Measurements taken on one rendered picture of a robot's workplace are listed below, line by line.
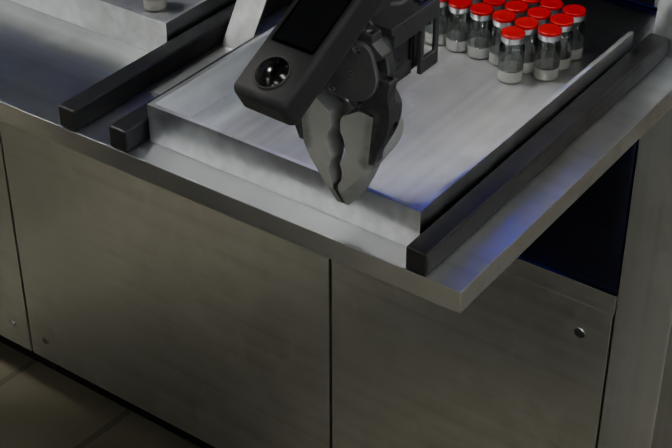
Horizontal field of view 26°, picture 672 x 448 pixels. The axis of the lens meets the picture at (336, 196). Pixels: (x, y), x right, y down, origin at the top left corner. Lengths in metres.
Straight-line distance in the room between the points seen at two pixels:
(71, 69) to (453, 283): 0.44
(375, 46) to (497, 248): 0.19
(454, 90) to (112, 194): 0.75
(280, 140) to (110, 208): 0.76
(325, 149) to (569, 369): 0.61
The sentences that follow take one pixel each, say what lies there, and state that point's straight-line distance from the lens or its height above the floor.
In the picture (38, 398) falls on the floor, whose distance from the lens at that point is 2.30.
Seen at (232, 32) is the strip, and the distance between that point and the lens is 1.32.
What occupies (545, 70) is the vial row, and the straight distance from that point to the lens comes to 1.27.
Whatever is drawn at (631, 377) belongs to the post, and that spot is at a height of 0.51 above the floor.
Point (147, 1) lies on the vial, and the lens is 1.39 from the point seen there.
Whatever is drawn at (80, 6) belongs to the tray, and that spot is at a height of 0.90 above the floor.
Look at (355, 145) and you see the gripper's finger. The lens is 1.02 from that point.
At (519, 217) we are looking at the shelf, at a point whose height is 0.88.
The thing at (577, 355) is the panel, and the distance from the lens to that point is 1.56.
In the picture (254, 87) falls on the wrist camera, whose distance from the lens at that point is 0.94.
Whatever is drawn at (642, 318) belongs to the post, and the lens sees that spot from 1.49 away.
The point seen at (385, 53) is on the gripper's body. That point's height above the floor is 1.04.
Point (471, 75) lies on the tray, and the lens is 1.28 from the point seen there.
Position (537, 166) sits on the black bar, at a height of 0.89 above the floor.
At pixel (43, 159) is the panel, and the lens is 1.98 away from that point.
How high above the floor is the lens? 1.50
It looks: 34 degrees down
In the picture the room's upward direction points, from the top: straight up
